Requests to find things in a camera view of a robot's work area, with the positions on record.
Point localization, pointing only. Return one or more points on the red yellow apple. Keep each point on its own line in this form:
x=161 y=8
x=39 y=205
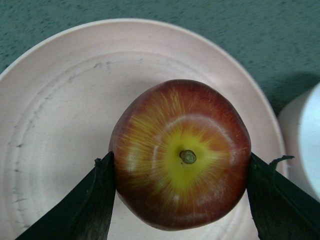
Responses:
x=181 y=155

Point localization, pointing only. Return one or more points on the top-camera left gripper black right finger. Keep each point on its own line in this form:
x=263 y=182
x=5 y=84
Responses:
x=280 y=209

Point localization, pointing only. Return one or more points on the pink round plate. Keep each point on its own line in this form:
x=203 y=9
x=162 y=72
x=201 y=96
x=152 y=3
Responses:
x=60 y=101

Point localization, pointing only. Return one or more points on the light pink bowl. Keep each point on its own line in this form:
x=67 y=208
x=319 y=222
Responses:
x=300 y=126

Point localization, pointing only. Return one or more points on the top-camera left gripper black left finger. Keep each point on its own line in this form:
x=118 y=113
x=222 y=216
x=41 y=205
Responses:
x=85 y=212

